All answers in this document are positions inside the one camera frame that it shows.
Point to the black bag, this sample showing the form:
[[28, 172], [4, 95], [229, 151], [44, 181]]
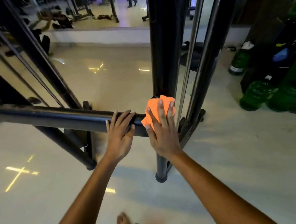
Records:
[[43, 42]]

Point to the black weight block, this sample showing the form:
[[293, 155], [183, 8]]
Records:
[[198, 55]]

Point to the person's right middle finger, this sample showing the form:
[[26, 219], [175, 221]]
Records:
[[162, 113]]

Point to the green water jug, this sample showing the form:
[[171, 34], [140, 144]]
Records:
[[257, 94], [287, 97]]

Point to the person's right thumb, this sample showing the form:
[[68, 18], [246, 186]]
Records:
[[149, 135]]

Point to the person's left foot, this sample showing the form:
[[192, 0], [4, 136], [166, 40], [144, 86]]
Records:
[[122, 223]]

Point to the black metal gym machine frame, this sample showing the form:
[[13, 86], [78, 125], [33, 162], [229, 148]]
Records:
[[164, 52]]

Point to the blue plastic bag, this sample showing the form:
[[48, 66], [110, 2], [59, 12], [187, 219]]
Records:
[[280, 55]]

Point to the person's right hand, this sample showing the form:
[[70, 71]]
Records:
[[164, 137]]

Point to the person's left forearm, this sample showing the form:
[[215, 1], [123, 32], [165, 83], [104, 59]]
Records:
[[86, 204]]

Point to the wall mirror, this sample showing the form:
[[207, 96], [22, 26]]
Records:
[[129, 14]]

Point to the person's right forearm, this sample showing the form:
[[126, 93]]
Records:
[[218, 196]]

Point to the person's left hand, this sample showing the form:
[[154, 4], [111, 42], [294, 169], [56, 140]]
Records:
[[119, 142]]

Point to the person's left little finger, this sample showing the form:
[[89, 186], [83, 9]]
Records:
[[107, 125]]

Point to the chrome guide rod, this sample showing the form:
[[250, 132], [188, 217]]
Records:
[[191, 50], [33, 72]]

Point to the person's left middle finger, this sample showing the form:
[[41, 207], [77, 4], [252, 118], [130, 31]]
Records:
[[123, 117]]

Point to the person's left thumb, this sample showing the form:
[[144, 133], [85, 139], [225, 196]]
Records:
[[130, 133]]

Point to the green jug with white label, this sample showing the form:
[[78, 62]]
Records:
[[240, 61]]

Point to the orange cleaning cloth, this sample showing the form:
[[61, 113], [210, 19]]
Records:
[[154, 107]]

